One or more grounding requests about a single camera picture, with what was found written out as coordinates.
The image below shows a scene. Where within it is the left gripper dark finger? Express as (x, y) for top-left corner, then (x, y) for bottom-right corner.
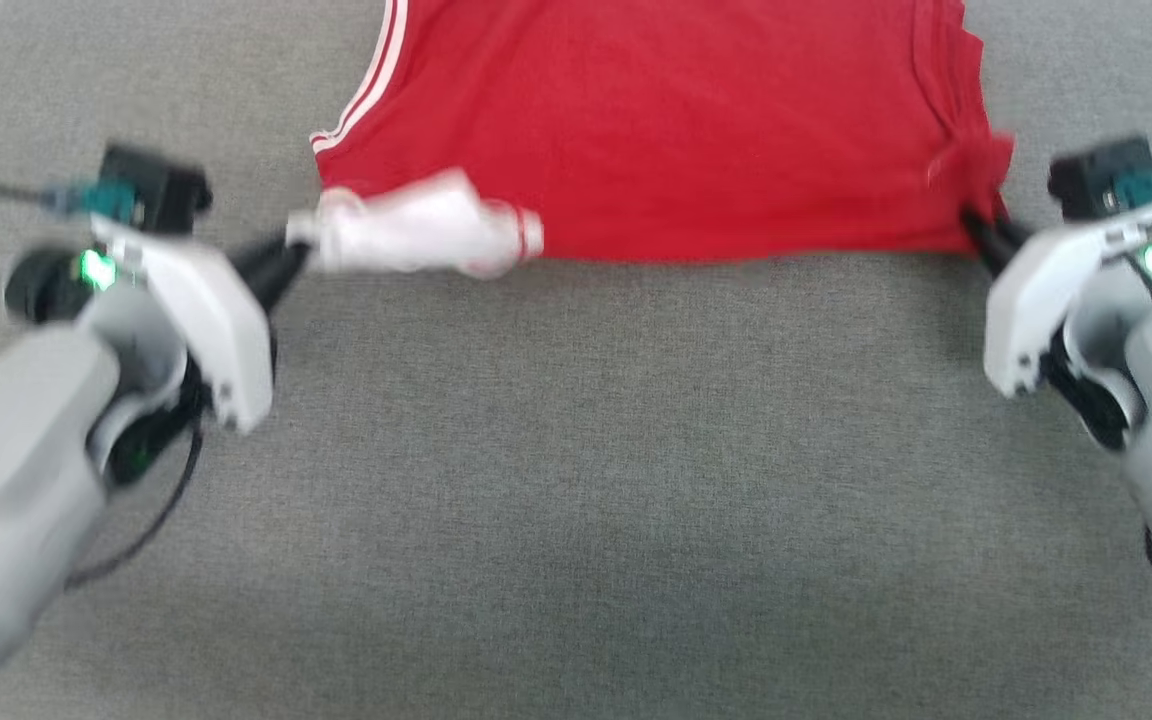
(245, 251), (313, 314)
(227, 234), (310, 284)

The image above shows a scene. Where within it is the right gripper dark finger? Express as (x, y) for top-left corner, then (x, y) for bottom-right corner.
(990, 213), (1033, 253)
(960, 209), (1008, 278)

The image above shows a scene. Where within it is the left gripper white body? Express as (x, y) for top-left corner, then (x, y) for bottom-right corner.
(86, 215), (277, 434)

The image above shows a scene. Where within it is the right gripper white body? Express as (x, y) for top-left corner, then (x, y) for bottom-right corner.
(983, 203), (1152, 400)

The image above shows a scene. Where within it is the red and white garment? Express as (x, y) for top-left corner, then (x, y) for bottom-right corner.
(309, 0), (1016, 280)

